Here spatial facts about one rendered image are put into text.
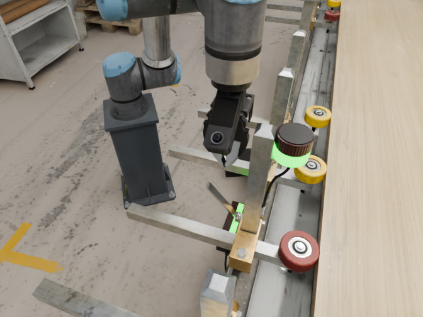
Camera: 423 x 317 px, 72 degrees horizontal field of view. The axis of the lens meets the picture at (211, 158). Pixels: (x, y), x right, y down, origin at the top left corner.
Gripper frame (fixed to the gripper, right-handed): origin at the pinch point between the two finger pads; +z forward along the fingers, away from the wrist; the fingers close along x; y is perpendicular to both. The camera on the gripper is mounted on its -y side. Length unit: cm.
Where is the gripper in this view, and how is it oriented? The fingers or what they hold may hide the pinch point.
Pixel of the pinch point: (224, 165)
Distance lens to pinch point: 62.5
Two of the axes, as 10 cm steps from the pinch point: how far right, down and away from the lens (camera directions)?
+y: 3.3, -6.6, 6.8
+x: -9.5, -2.3, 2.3
